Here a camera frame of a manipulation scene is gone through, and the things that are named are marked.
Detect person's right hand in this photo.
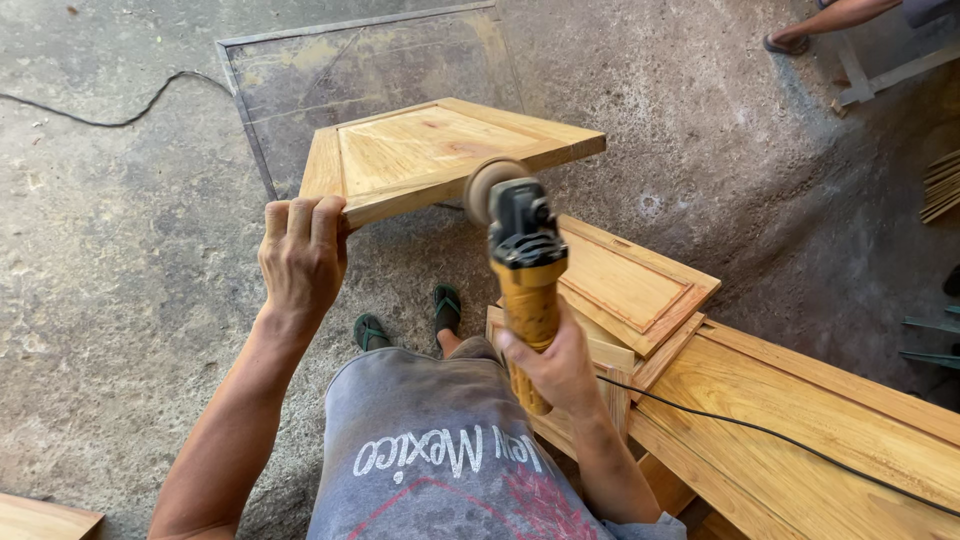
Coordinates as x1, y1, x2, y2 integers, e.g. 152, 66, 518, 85
495, 297, 606, 422

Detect person's left hand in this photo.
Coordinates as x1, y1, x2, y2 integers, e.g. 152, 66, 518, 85
258, 195, 351, 332

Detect yellow black angle grinder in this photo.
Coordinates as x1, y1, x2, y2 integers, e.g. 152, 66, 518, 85
462, 157, 571, 417

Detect light wooden cabinet door panel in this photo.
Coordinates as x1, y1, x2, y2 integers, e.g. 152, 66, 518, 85
298, 97, 607, 231

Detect person's brown shorts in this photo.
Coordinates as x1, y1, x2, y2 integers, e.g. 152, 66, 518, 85
448, 335, 506, 363

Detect green sandal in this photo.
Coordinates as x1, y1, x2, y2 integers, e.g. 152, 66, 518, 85
353, 312, 393, 354
432, 282, 464, 336

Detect reddish wooden cabinet door panel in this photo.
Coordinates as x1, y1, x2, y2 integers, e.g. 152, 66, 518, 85
556, 215, 723, 359

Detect grey printed shirt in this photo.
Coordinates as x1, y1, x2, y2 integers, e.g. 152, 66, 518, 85
306, 346, 688, 540

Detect metal framed sheet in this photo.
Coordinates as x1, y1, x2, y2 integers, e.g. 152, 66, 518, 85
216, 0, 526, 202

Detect large wooden door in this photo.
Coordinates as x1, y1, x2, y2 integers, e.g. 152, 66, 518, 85
628, 318, 960, 540

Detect plain wooden board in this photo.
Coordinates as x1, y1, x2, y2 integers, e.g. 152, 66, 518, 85
0, 492, 105, 540

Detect bundle of wood strips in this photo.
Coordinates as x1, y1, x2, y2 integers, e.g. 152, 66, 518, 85
918, 147, 960, 225

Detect thin black floor cable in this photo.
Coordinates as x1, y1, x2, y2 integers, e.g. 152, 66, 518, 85
0, 70, 234, 129

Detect black grinder power cable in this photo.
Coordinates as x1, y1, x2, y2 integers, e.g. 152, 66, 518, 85
596, 373, 960, 520

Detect green metal frame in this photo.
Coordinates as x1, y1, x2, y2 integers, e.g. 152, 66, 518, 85
899, 303, 960, 371

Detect white wooden frame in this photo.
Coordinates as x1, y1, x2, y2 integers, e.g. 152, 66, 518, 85
829, 30, 960, 115

